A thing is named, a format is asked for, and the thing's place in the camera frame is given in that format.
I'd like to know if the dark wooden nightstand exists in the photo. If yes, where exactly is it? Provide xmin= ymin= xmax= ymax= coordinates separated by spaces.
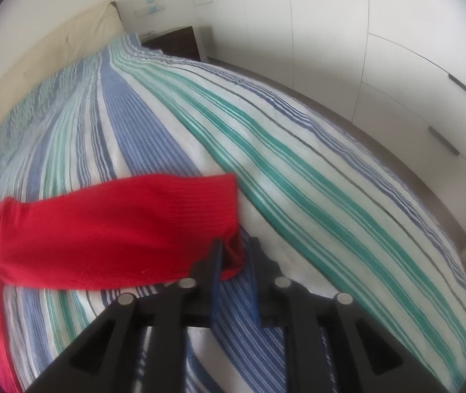
xmin=140 ymin=26 xmax=201 ymax=61

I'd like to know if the red knit sweater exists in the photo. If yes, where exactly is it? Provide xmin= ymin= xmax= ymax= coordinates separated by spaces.
xmin=0 ymin=173 xmax=245 ymax=393

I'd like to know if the white wardrobe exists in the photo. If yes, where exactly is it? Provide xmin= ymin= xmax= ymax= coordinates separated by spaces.
xmin=192 ymin=0 xmax=466 ymax=250

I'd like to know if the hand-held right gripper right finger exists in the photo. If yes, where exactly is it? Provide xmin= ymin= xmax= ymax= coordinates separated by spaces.
xmin=249 ymin=237 xmax=450 ymax=393

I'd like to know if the wall socket panel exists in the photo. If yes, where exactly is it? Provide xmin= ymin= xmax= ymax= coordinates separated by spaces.
xmin=136 ymin=0 xmax=166 ymax=17

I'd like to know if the striped bedspread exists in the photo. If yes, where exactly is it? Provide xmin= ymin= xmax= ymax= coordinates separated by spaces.
xmin=0 ymin=33 xmax=466 ymax=393

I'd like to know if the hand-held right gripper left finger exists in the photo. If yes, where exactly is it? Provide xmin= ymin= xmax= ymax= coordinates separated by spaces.
xmin=24 ymin=239 xmax=223 ymax=393

